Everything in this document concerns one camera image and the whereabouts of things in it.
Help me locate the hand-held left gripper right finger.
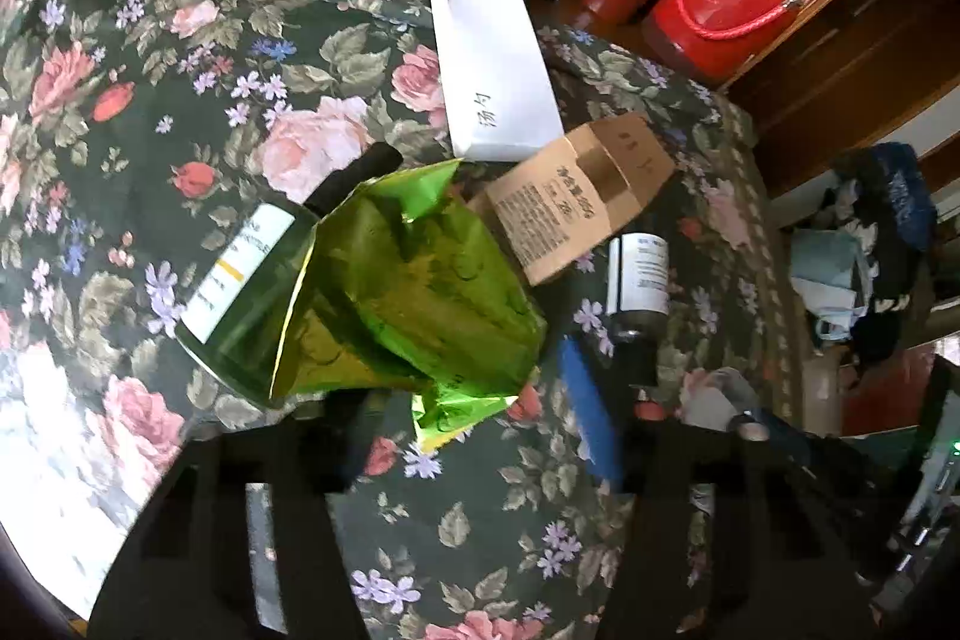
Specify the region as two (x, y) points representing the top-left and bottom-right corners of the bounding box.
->
(559, 336), (886, 640)

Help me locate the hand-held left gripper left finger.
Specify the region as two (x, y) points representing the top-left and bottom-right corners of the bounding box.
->
(88, 385), (391, 640)

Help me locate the green foil bag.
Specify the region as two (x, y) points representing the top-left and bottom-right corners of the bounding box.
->
(270, 158), (548, 453)

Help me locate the white paper box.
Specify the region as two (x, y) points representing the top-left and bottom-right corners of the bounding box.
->
(425, 0), (565, 161)

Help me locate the small dark labelled bottle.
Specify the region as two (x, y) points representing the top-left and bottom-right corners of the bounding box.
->
(604, 233), (672, 420)

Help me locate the green glass bottle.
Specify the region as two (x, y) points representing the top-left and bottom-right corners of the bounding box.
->
(174, 141), (406, 405)

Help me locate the black cloth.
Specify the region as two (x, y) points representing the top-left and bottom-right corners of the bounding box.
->
(832, 160), (938, 363)

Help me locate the brown cardboard box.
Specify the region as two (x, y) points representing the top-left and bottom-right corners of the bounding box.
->
(469, 111), (676, 287)

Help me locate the light blue bag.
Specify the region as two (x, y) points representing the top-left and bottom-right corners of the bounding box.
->
(787, 227), (878, 341)

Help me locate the blue printed bag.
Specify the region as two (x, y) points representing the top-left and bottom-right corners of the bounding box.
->
(832, 141), (938, 251)

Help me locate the dark wooden door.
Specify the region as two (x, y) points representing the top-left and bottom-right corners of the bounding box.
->
(720, 0), (960, 199)

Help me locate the floral tablecloth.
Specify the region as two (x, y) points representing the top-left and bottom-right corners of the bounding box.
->
(0, 0), (803, 640)

